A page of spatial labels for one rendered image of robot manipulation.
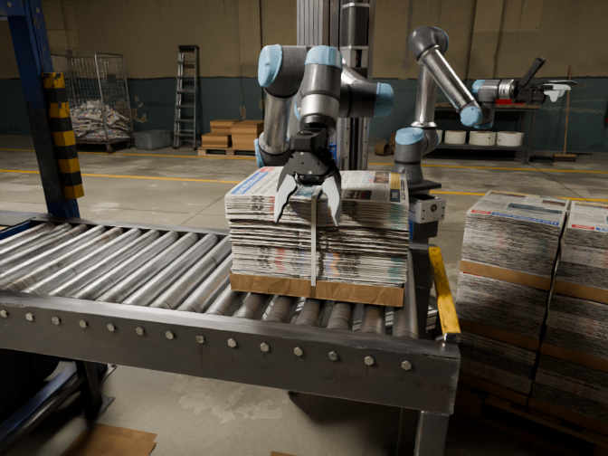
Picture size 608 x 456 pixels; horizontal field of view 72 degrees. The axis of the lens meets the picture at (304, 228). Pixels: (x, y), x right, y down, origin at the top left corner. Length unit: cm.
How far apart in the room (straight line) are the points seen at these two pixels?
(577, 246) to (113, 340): 131
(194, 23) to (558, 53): 627
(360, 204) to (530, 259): 85
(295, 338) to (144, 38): 879
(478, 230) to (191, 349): 104
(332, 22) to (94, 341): 144
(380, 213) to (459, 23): 735
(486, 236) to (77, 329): 124
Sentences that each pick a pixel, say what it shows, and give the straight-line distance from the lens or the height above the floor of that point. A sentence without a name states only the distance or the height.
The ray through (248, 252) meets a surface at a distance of 92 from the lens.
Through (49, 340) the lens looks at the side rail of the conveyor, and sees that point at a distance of 109.
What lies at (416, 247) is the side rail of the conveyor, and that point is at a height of 80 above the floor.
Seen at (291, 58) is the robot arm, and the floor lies 131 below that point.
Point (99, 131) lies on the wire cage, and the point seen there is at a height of 39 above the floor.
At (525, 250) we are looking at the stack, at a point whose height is 73.
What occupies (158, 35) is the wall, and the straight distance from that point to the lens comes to 922.
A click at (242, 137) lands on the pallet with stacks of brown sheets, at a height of 33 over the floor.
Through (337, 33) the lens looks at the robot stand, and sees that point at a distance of 188.
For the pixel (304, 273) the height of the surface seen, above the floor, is 86.
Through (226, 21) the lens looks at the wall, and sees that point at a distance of 865.
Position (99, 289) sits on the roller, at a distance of 110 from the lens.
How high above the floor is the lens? 125
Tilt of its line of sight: 19 degrees down
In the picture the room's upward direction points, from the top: straight up
